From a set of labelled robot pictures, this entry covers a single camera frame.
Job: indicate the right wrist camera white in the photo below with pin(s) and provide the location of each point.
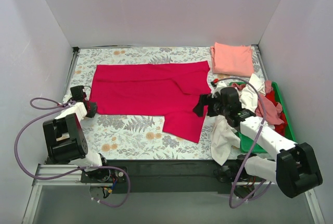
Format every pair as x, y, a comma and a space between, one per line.
217, 87

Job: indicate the magenta red t shirt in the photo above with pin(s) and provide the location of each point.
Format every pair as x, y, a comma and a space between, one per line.
167, 90

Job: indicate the green plastic tray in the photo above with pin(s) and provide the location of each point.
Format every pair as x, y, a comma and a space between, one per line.
246, 142

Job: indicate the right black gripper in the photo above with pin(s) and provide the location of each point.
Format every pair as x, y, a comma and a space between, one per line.
205, 105

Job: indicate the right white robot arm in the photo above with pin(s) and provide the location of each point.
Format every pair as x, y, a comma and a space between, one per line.
293, 167

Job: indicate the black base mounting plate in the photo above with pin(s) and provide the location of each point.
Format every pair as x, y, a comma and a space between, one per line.
157, 176

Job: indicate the dusty pink t shirt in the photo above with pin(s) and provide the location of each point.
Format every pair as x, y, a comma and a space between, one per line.
259, 110

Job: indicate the white t shirt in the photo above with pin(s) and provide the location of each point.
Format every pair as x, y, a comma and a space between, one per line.
223, 136

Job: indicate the red t shirt in tray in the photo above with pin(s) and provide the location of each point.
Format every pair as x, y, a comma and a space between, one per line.
275, 114

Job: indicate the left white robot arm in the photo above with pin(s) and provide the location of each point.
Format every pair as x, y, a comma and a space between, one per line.
65, 139

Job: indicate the folded salmon pink t shirt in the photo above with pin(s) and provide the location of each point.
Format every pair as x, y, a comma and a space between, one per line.
232, 60

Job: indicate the floral patterned table mat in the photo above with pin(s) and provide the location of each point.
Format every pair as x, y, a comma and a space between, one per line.
137, 137

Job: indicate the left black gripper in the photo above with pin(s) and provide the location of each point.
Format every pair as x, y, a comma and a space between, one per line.
90, 108

